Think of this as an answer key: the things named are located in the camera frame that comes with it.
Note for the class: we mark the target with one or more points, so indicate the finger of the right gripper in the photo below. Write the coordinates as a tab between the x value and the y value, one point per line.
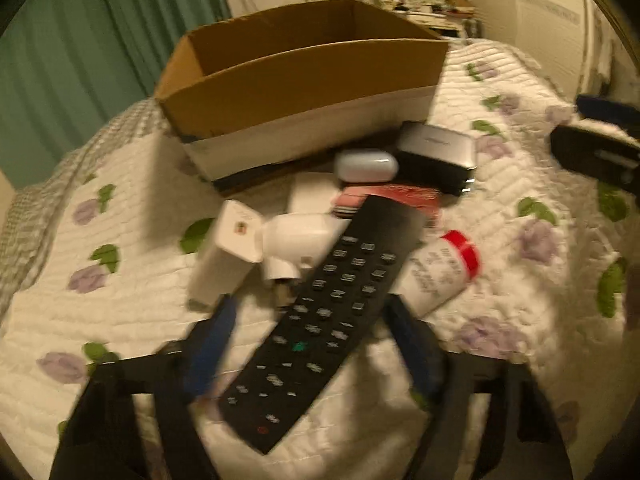
597	156
624	116

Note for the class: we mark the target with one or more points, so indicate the white louvered wardrobe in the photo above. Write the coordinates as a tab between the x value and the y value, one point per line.
561	35

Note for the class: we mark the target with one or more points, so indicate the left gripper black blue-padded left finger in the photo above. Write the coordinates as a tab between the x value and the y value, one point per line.
205	345

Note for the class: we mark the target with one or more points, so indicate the light blue earbuds case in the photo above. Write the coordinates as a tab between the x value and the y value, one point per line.
365	166

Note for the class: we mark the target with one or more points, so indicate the teal window curtain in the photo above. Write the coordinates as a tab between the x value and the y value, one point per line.
69	66

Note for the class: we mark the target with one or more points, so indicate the black tv remote control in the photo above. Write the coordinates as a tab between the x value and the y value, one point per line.
335	309

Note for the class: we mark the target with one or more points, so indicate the white bottle red cap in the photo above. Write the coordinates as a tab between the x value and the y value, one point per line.
437	272

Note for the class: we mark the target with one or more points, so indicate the white floral quilt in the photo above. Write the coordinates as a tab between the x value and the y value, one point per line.
554	253

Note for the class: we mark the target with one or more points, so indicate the large white power adapter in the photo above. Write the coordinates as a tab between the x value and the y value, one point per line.
230	249

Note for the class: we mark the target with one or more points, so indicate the black silver charger block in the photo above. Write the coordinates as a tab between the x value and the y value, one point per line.
436	157

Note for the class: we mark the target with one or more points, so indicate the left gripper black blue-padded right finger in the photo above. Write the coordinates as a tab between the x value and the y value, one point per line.
419	348

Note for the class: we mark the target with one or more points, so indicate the cluttered white dresser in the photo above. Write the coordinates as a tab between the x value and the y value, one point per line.
452	19

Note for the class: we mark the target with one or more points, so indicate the small white usb charger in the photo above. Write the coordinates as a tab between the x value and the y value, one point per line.
313	193

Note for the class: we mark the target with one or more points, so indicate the open cardboard box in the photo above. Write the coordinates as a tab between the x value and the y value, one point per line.
292	81

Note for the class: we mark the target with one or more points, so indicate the grey checked bedsheet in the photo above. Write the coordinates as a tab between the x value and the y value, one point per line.
34	213

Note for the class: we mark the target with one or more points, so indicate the white cylindrical plug device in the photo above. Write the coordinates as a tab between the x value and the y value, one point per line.
295	243

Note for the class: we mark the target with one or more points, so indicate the pink card pack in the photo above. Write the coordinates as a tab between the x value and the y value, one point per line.
425	200

